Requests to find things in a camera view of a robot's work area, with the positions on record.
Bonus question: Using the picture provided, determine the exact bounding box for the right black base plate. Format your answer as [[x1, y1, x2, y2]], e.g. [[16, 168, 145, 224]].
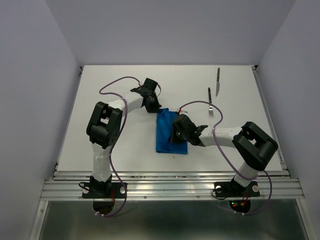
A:
[[212, 181, 260, 199]]

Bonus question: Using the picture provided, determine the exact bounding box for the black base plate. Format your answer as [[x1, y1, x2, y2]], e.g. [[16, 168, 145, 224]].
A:
[[78, 182, 127, 199], [212, 181, 260, 199]]

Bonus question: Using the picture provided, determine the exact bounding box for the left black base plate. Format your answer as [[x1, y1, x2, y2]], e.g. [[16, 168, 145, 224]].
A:
[[78, 182, 127, 199]]

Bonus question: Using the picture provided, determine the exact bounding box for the steel knife black handle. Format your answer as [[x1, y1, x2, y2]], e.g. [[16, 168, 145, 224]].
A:
[[215, 67, 221, 97]]

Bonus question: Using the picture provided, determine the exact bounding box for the aluminium front rail frame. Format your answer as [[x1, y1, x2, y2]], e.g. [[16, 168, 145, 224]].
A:
[[40, 170, 305, 201]]

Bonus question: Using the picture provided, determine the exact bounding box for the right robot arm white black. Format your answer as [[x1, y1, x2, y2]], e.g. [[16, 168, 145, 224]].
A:
[[170, 121, 279, 195]]

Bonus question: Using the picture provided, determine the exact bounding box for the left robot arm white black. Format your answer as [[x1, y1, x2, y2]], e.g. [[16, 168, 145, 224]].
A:
[[80, 88, 161, 199]]

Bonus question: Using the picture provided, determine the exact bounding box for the steel fork black handle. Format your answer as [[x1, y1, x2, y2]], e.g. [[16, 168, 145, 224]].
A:
[[207, 87, 215, 118]]

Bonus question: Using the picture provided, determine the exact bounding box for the blue cloth napkin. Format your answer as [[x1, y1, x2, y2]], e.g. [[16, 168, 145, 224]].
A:
[[155, 108, 188, 155]]

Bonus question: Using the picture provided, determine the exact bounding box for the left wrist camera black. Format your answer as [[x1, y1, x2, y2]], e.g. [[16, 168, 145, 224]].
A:
[[142, 78, 159, 93]]

